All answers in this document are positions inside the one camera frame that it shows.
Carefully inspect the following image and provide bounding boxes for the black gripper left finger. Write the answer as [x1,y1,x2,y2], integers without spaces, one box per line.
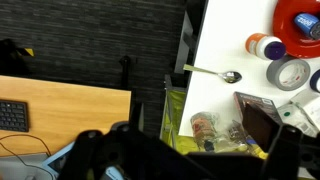
[57,129,105,180]

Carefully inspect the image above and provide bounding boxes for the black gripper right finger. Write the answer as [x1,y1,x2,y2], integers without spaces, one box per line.
[262,123,304,180]

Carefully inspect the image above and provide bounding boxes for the grey masking tape roll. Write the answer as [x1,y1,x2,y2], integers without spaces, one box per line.
[265,54,312,92]

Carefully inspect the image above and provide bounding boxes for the blue tape roll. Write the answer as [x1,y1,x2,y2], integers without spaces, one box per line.
[309,68,320,94]

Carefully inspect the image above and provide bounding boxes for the black printed box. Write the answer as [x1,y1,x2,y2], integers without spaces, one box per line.
[233,91,284,153]

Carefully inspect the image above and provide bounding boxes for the wooden desk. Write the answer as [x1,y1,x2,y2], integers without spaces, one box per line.
[0,74,132,158]

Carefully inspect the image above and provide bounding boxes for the black desk keyboard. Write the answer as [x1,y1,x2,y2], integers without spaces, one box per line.
[0,99,30,133]

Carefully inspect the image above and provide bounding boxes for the glass jar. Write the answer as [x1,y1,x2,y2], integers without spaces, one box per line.
[189,111,221,153]

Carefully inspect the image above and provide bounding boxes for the metal spoon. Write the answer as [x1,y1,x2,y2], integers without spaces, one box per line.
[182,63,243,84]

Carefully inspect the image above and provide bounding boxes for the yellow fabric shelf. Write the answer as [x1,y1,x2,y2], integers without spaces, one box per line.
[159,88,268,161]

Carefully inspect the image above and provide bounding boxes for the white bottle purple lid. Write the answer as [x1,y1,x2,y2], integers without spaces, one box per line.
[245,32,287,62]

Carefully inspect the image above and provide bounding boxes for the red plastic plate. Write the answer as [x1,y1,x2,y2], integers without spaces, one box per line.
[272,0,320,60]

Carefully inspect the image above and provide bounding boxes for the blue can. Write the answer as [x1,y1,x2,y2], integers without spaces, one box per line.
[293,12,320,41]

